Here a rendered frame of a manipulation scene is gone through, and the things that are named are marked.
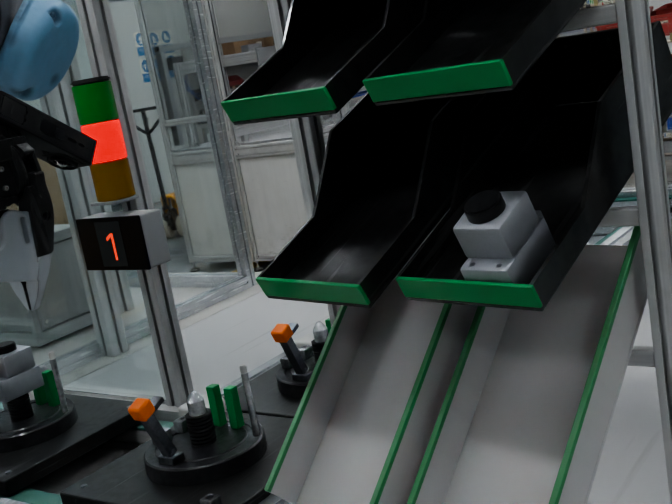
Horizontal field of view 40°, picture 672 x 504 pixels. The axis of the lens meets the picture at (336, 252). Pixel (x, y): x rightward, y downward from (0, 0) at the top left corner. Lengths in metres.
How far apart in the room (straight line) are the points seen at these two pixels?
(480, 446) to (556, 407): 0.08
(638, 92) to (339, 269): 0.29
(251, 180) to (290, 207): 0.37
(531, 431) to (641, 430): 0.48
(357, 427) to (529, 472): 0.18
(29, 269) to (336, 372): 0.30
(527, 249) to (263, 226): 5.85
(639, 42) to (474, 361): 0.30
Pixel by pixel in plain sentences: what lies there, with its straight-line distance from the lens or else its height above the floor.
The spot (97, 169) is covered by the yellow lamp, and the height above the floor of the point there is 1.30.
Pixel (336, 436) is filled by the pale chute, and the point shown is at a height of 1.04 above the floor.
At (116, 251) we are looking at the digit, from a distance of 1.24.
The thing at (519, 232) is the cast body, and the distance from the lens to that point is 0.70.
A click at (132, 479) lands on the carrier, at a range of 1.10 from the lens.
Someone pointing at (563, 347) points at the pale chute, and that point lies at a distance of 0.82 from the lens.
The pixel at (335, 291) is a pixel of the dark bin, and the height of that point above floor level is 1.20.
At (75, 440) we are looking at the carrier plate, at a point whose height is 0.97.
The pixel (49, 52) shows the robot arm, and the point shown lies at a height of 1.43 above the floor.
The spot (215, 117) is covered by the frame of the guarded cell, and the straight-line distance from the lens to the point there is 2.31.
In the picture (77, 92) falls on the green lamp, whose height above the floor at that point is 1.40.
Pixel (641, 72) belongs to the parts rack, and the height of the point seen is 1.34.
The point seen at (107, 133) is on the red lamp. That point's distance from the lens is 1.22.
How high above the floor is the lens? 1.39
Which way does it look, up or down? 12 degrees down
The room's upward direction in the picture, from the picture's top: 10 degrees counter-clockwise
